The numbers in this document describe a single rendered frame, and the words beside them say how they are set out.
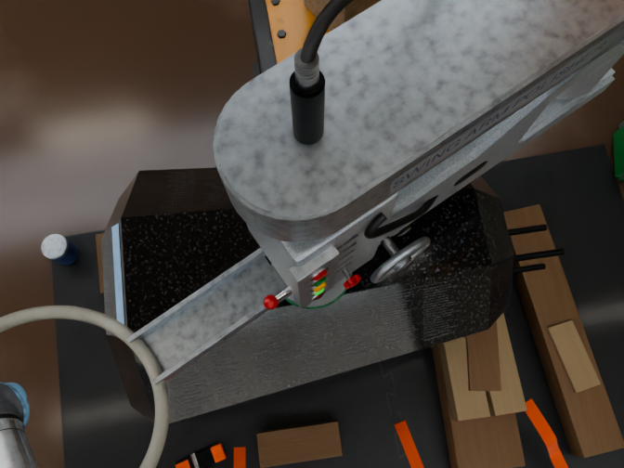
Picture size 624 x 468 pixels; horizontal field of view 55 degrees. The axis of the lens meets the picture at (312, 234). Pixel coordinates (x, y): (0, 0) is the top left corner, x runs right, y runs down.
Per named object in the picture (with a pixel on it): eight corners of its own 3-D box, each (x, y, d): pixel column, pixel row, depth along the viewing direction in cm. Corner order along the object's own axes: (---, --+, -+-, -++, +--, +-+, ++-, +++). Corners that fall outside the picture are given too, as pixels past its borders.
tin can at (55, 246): (76, 266, 246) (63, 259, 233) (52, 264, 246) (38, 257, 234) (81, 242, 248) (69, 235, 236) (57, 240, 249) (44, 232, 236)
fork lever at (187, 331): (368, 163, 145) (370, 155, 141) (416, 226, 141) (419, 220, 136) (125, 327, 138) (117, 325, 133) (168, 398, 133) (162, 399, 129)
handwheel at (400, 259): (399, 218, 135) (409, 197, 120) (426, 253, 133) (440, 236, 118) (345, 255, 133) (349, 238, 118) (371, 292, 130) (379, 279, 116)
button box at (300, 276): (326, 276, 121) (330, 240, 93) (334, 287, 120) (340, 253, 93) (293, 298, 120) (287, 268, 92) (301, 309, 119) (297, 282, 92)
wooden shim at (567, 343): (546, 328, 227) (548, 328, 226) (570, 319, 228) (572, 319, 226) (574, 393, 221) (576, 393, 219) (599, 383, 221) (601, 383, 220)
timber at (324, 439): (263, 464, 225) (260, 468, 213) (259, 431, 228) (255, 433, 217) (342, 452, 226) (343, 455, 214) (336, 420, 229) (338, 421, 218)
